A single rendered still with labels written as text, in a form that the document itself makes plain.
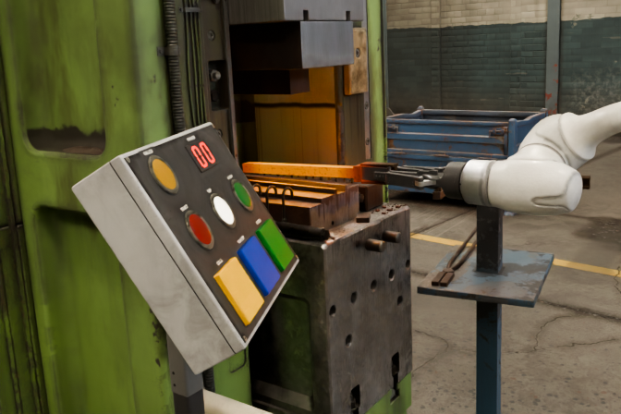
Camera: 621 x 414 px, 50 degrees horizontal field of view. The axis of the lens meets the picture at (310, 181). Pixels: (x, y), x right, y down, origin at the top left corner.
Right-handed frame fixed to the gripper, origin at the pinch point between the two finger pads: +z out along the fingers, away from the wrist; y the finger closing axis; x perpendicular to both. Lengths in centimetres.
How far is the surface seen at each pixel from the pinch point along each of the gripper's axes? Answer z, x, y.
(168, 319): -11, -4, -72
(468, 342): 35, -104, 137
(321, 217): 9.6, -9.1, -8.5
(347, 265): 3.5, -19.3, -7.8
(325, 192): 12.0, -4.9, -2.9
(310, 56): 9.9, 25.4, -9.5
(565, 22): 174, 37, 778
